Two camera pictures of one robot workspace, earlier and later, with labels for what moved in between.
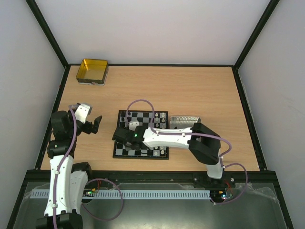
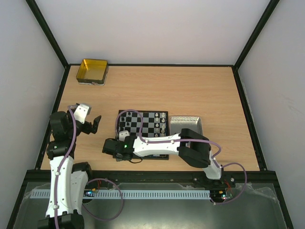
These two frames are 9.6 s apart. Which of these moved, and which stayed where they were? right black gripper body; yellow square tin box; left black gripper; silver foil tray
Moved: right black gripper body
Stayed: silver foil tray; left black gripper; yellow square tin box
